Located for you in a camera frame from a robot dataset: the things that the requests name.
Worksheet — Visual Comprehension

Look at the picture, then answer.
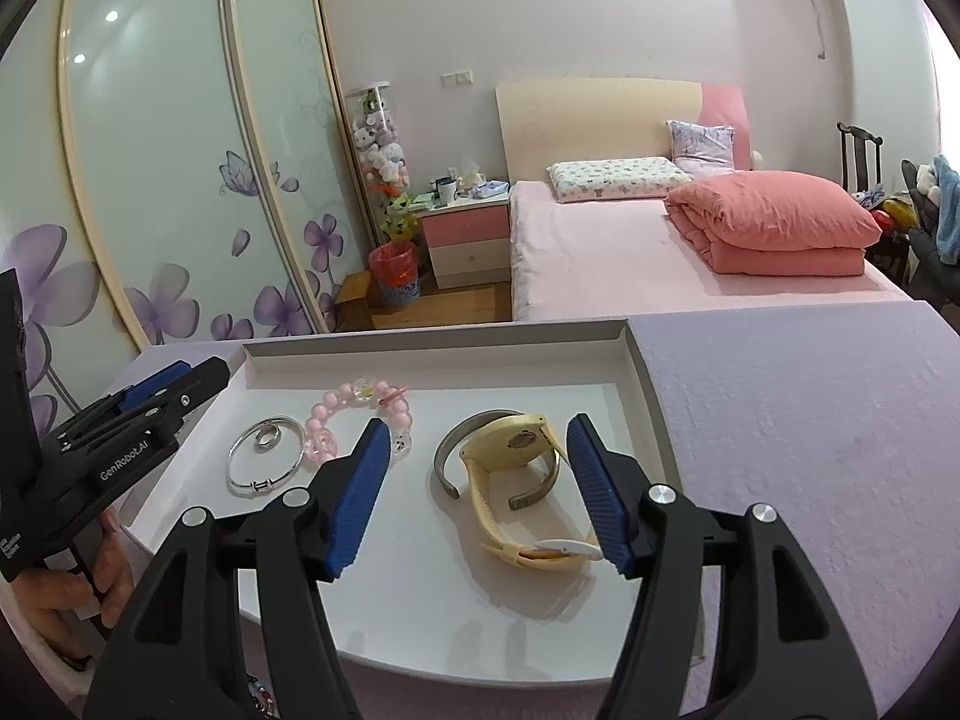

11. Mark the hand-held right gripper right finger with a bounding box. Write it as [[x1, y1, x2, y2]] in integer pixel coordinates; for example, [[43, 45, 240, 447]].
[[566, 412, 878, 720]]

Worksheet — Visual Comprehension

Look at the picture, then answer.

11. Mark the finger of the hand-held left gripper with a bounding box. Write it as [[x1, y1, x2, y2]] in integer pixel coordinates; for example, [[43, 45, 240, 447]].
[[52, 360, 196, 437], [58, 358, 232, 457]]

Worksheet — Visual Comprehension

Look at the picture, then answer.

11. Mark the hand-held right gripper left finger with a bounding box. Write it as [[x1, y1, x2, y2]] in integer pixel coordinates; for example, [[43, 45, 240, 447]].
[[82, 418, 392, 720]]

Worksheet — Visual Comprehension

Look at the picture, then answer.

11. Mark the grey cuff bangle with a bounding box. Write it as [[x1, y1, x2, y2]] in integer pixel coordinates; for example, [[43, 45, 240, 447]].
[[433, 409, 562, 511]]

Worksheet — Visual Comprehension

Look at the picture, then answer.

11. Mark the yellow wrist watch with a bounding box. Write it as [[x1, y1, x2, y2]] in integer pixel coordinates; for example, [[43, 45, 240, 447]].
[[457, 412, 605, 569]]

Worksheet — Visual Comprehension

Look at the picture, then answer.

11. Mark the silver bangle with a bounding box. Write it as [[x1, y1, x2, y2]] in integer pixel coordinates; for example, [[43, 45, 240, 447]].
[[227, 414, 307, 497]]

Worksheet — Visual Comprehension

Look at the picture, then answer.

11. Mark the pink bead bracelet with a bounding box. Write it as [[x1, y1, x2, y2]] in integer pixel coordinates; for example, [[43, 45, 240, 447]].
[[302, 375, 415, 464]]

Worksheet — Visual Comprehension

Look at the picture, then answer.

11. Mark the grey cardboard tray box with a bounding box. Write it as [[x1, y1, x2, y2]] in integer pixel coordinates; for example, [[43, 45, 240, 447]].
[[112, 319, 706, 668]]

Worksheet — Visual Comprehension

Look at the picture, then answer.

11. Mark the person's left hand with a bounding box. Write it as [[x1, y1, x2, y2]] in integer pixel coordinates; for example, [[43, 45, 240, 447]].
[[11, 510, 140, 661]]

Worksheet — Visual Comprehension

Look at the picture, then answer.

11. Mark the small wooden stool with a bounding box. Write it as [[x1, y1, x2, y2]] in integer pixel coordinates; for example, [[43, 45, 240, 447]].
[[334, 270, 374, 331]]

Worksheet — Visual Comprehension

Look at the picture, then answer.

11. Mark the floral sliding door wardrobe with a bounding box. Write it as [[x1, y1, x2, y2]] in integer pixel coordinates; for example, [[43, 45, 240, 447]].
[[0, 0, 376, 436]]

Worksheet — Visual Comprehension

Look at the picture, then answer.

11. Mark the red waste bin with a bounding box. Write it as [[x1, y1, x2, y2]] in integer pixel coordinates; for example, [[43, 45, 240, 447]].
[[367, 240, 421, 307]]

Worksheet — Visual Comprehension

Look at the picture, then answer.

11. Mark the bed with pink sheet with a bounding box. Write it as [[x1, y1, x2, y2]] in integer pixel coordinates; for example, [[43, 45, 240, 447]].
[[508, 180, 916, 322]]

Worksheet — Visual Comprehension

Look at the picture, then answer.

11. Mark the yellow green plush toy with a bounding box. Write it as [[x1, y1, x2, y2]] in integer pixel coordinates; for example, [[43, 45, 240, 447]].
[[381, 193, 417, 241]]

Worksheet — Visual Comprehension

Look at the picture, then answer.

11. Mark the pink white nightstand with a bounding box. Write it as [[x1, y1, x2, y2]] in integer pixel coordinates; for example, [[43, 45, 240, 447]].
[[415, 191, 512, 290]]

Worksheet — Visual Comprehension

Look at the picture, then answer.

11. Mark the clear plush toy display tube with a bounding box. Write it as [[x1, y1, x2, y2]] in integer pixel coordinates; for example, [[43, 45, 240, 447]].
[[345, 82, 413, 248]]

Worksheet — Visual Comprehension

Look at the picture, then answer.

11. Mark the white floral pillow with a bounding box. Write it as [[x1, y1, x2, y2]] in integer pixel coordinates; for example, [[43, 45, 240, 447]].
[[546, 156, 695, 203]]

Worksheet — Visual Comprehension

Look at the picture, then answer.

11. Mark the folded pink quilt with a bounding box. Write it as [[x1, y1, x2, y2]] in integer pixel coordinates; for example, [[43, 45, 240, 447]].
[[664, 171, 884, 276]]

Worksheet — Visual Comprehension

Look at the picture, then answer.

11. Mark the purple floral pillow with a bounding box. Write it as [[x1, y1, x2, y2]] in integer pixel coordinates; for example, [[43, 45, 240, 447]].
[[666, 120, 736, 177]]

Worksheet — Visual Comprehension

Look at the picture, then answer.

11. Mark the beige pink headboard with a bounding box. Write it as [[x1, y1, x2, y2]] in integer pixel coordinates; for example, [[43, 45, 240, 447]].
[[495, 77, 751, 182]]

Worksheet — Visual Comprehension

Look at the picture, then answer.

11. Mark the colourful toy pile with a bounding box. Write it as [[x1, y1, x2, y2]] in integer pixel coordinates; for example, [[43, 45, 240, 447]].
[[855, 187, 916, 230]]

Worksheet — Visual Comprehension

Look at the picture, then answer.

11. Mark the dark wooden chair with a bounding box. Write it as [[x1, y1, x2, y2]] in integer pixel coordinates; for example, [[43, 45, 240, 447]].
[[836, 122, 884, 192]]

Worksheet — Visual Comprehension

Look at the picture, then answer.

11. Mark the blue plush clothing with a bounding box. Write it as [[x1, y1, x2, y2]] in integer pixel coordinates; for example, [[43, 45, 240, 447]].
[[930, 154, 960, 263]]

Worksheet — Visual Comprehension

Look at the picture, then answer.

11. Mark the air conditioner pipe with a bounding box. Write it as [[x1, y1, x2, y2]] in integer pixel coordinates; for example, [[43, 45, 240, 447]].
[[802, 0, 841, 61]]

